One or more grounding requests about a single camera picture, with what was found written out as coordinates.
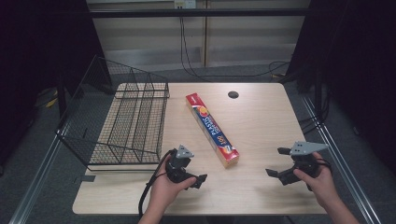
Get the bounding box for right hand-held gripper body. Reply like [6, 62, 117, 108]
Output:
[279, 141, 330, 191]

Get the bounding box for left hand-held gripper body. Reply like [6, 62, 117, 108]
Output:
[165, 144, 198, 185]

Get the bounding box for long plastic wrap box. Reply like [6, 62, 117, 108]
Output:
[185, 92, 241, 169]

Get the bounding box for black wire mesh basket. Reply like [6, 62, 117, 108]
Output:
[55, 55, 171, 173]

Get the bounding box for person's right hand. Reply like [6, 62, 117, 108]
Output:
[292, 151, 340, 210]

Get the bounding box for person's left hand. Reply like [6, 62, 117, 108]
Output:
[148, 154, 198, 210]

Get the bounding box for black curtain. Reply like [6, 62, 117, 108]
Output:
[0, 0, 115, 175]
[278, 0, 396, 175]

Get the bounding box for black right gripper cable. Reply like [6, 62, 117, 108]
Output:
[315, 158, 332, 175]

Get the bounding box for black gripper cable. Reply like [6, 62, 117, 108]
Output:
[137, 148, 177, 218]
[315, 158, 332, 175]

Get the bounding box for silver metal floor rail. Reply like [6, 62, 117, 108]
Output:
[8, 124, 71, 224]
[300, 94, 382, 224]

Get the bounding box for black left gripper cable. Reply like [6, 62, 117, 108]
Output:
[137, 148, 177, 218]

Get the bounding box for black floor cable bundle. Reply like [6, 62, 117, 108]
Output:
[298, 88, 332, 135]

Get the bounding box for black hanging wall cables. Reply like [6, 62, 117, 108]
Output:
[178, 8, 291, 79]

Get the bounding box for black horizontal frame bar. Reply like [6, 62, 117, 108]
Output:
[89, 7, 312, 19]

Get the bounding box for white wall power outlet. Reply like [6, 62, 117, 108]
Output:
[174, 0, 197, 9]

